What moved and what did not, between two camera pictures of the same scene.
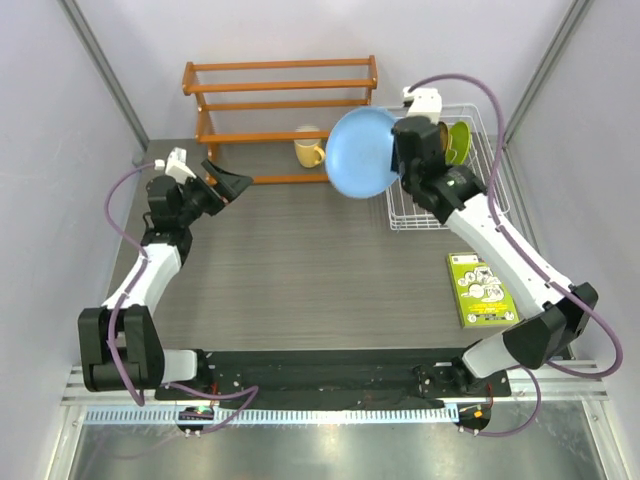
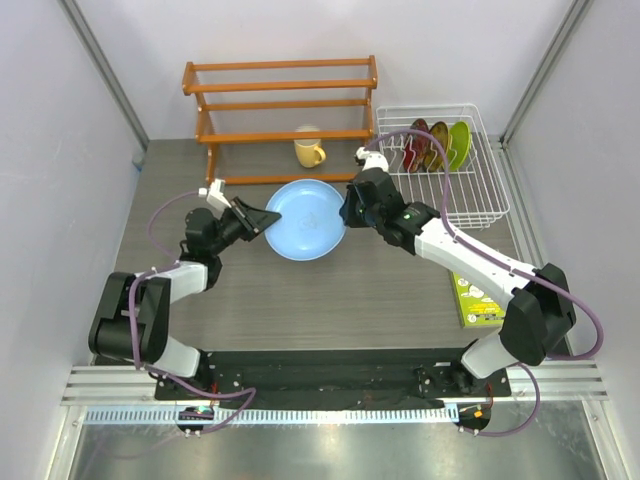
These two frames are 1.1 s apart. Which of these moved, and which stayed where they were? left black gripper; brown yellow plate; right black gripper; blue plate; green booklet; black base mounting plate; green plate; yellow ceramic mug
Moved: blue plate; right black gripper; left black gripper
Stayed: black base mounting plate; yellow ceramic mug; brown yellow plate; green booklet; green plate
